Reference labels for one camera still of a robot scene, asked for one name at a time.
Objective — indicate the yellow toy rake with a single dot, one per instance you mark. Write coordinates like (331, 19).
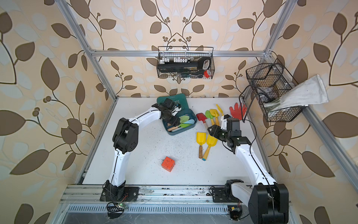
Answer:
(220, 110)

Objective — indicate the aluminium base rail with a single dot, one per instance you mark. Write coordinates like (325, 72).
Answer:
(154, 194)

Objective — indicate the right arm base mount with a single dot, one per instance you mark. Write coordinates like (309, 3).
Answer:
(224, 194)

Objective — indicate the white cloth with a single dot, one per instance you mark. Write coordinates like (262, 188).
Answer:
(310, 92)

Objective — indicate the right wire basket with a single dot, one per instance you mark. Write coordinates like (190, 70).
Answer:
(267, 83)

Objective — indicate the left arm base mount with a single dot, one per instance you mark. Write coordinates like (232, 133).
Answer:
(119, 194)

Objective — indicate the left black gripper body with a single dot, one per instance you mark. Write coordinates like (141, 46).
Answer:
(174, 120)

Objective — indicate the orange cube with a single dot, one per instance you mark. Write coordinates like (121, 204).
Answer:
(168, 164)

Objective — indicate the yellow toy spatula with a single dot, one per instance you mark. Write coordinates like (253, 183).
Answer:
(215, 114)

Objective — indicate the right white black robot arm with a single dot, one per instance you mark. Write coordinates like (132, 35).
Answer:
(267, 201)

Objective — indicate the red rubber glove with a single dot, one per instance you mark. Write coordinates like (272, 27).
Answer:
(238, 111)

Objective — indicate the yellow square toy shovel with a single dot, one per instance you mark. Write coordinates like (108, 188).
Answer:
(201, 140)

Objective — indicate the green storage box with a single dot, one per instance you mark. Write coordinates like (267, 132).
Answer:
(182, 108)

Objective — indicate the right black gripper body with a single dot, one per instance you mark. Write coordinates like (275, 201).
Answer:
(221, 134)

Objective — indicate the light blue toy spatula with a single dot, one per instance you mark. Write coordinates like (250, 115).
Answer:
(191, 121)

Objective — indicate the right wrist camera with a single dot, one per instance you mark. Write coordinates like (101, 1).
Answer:
(224, 119)

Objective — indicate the pale green toy shovel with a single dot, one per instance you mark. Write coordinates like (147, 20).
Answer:
(184, 119)

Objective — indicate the black tool in basket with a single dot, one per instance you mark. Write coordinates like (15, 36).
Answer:
(202, 64)

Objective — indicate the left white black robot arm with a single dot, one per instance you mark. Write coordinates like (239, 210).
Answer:
(125, 140)

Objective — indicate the back wire basket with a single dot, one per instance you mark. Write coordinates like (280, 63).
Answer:
(185, 53)

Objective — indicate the wire basket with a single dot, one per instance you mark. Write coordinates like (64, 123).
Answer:
(185, 53)
(267, 83)

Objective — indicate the red toy shovel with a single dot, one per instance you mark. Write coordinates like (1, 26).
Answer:
(201, 117)

